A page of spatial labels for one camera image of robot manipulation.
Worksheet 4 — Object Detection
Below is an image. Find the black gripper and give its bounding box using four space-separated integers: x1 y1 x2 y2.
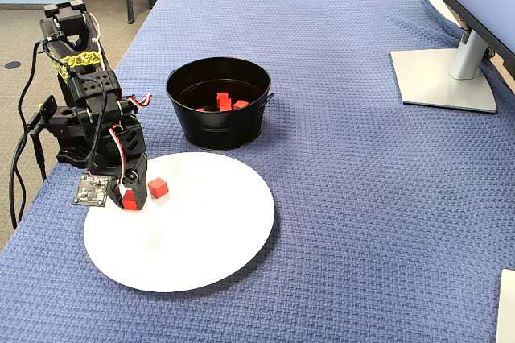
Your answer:
86 121 149 210

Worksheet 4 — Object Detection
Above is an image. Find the white round plate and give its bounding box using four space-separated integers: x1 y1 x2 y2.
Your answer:
83 152 276 294

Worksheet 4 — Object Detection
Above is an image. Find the black metal bucket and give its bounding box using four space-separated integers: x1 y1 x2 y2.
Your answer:
166 56 276 151

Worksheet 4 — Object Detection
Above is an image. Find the blue woven table cloth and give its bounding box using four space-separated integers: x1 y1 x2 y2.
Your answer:
0 0 515 343

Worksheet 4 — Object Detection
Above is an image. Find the silver monitor stand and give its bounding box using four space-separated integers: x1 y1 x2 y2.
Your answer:
389 23 500 114

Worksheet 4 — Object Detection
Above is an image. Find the white flat panel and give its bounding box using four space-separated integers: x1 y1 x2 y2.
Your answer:
495 268 515 343

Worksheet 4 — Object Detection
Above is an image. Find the small camera circuit board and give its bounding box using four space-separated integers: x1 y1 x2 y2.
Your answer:
72 173 113 209

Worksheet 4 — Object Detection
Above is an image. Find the thick black hanging cable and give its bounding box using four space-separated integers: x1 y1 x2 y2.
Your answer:
7 117 52 232

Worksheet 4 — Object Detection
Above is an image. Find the thin black camera cable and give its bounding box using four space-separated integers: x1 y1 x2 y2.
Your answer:
15 39 109 183

